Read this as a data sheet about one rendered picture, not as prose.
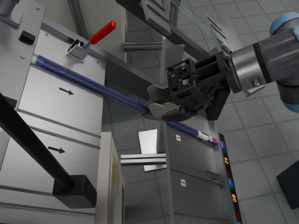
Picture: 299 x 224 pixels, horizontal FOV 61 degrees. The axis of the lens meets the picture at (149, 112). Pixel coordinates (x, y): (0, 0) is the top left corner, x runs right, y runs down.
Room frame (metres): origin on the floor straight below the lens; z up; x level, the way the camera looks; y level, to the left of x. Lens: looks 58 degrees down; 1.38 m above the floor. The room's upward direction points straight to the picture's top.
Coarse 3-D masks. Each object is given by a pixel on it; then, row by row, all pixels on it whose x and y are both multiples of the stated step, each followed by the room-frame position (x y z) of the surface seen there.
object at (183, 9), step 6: (174, 0) 0.61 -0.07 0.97; (180, 6) 0.61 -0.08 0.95; (186, 12) 0.61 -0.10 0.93; (192, 18) 0.62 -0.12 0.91; (198, 24) 0.62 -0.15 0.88; (204, 24) 0.63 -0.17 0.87; (204, 30) 0.62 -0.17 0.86; (210, 30) 0.64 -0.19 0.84; (210, 36) 0.63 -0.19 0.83; (216, 36) 0.63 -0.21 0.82; (222, 42) 0.64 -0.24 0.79
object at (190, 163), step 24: (192, 120) 0.35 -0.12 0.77; (168, 144) 0.25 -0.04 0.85; (192, 144) 0.27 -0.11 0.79; (168, 168) 0.19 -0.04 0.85; (192, 168) 0.21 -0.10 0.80; (168, 192) 0.14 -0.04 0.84; (192, 192) 0.15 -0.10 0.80; (216, 192) 0.17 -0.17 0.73; (192, 216) 0.10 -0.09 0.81; (216, 216) 0.11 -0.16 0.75
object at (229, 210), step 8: (208, 120) 0.38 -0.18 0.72; (216, 128) 0.35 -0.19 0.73; (216, 136) 0.32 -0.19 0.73; (216, 144) 0.30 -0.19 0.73; (216, 152) 0.28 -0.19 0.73; (216, 160) 0.26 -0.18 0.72; (216, 168) 0.23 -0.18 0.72; (224, 168) 0.23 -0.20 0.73; (224, 176) 0.21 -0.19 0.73; (224, 184) 0.19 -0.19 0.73; (224, 192) 0.17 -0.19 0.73; (224, 200) 0.15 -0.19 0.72; (232, 200) 0.15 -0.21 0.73; (224, 208) 0.13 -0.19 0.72; (232, 208) 0.13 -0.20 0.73; (232, 216) 0.11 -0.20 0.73
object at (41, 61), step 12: (36, 60) 0.29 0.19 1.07; (48, 60) 0.30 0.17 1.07; (60, 72) 0.29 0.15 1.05; (72, 72) 0.30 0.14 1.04; (84, 84) 0.29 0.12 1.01; (96, 84) 0.30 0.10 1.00; (108, 96) 0.29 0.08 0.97; (120, 96) 0.30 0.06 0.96; (144, 108) 0.30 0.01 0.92; (192, 132) 0.30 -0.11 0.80
